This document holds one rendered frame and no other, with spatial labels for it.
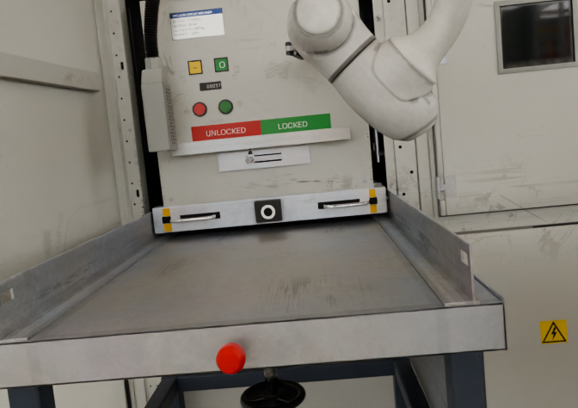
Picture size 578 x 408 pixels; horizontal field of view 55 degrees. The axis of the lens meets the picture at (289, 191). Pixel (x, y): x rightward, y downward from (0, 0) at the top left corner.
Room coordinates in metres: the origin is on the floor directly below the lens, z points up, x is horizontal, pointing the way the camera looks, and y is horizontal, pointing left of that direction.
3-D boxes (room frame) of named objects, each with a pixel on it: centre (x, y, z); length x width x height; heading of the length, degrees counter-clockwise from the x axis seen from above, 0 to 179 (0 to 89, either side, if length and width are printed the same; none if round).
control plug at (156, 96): (1.22, 0.26, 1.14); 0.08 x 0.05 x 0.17; 178
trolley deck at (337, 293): (0.97, 0.06, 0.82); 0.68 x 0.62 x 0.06; 177
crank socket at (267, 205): (1.26, 0.05, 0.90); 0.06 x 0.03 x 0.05; 88
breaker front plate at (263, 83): (1.28, 0.05, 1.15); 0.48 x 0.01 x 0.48; 88
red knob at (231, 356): (0.61, 0.08, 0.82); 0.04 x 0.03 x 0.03; 177
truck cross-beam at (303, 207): (1.30, 0.05, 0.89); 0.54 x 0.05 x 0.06; 88
